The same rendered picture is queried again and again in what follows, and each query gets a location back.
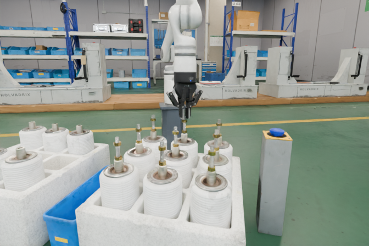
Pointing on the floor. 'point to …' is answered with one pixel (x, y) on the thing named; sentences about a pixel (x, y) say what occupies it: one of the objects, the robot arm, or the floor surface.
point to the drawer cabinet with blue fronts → (206, 68)
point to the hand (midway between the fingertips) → (184, 113)
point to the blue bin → (69, 213)
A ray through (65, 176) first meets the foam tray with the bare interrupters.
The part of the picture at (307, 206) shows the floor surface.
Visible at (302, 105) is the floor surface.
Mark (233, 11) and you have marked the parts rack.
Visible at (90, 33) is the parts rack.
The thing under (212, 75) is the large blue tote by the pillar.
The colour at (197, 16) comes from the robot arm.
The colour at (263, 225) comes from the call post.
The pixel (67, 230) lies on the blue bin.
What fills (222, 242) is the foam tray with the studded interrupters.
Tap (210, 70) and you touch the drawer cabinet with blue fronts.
